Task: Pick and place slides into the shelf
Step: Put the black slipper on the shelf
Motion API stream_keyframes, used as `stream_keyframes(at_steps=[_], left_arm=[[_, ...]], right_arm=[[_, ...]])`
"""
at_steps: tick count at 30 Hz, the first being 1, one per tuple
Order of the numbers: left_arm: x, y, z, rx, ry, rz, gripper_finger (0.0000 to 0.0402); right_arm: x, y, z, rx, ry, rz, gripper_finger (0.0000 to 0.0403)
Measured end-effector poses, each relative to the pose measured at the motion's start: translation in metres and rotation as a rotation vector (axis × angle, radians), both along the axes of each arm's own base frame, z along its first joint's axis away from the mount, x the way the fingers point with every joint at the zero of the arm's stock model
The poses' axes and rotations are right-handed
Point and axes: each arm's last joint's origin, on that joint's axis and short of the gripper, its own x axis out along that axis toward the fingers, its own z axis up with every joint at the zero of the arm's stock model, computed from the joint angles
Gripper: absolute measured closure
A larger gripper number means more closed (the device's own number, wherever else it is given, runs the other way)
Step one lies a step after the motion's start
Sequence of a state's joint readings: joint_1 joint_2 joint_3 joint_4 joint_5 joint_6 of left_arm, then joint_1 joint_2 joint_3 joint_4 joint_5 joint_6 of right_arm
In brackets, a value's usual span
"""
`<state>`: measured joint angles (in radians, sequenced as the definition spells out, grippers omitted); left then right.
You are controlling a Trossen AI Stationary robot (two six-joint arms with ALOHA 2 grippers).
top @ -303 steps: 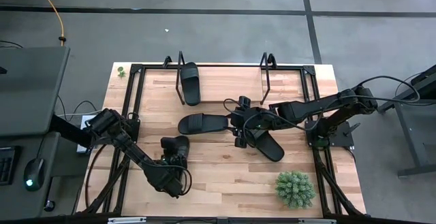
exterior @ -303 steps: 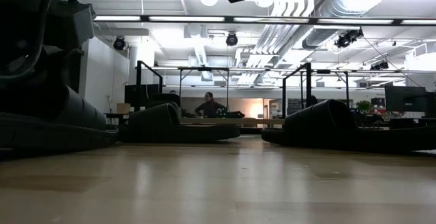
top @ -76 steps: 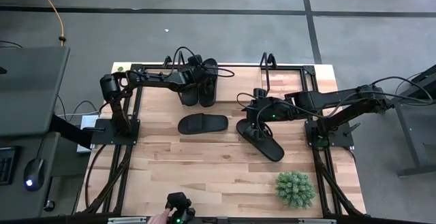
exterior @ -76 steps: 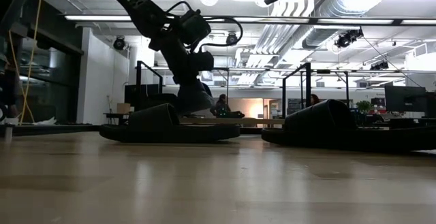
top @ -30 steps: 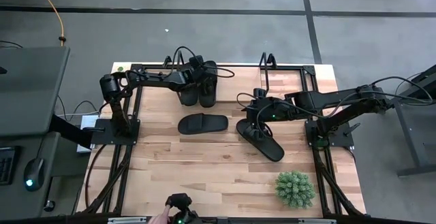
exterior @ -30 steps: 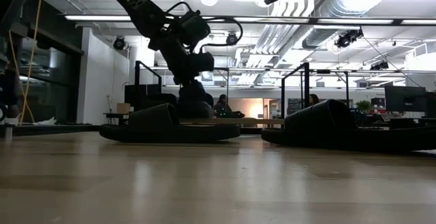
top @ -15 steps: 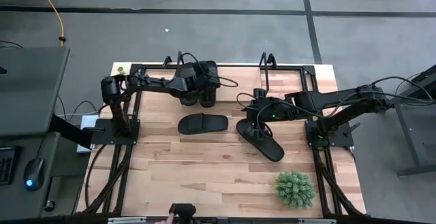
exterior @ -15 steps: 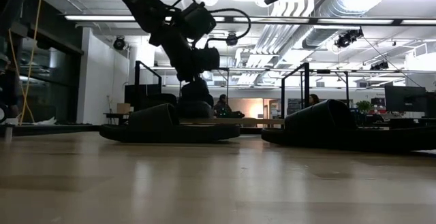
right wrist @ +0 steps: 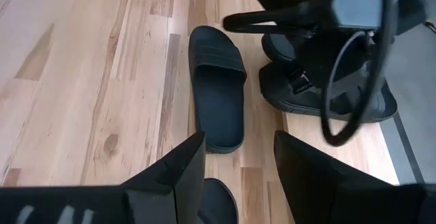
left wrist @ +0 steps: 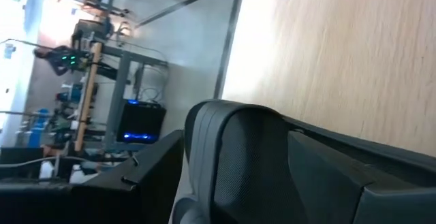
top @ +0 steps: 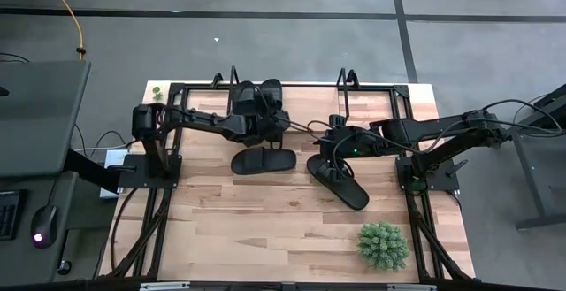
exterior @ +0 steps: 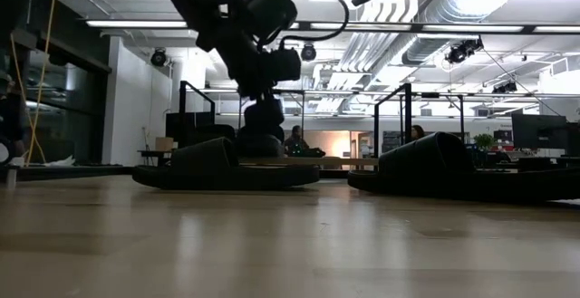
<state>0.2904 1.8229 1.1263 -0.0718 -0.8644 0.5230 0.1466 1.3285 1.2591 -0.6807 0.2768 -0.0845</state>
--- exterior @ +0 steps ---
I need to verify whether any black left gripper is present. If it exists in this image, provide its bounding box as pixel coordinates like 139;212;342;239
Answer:
235;46;285;130

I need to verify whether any black computer monitor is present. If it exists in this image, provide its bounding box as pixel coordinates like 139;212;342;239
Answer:
511;113;568;150
165;111;214;144

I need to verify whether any linear ceiling light track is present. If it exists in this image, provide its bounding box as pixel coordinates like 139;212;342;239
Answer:
85;18;580;35

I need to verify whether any green background plant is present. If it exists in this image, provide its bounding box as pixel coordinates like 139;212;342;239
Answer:
473;133;496;150

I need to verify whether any white crumpled paper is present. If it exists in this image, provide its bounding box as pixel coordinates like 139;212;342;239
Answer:
43;155;76;168

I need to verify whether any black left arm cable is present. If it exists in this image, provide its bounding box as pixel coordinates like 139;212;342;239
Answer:
278;0;351;50

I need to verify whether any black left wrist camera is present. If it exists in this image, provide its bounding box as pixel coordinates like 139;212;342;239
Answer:
266;46;304;82

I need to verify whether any black frame wooden shelf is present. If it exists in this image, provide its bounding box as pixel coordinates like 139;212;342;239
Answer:
179;80;413;172

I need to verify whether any small white post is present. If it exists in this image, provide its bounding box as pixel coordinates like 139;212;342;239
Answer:
5;156;18;188

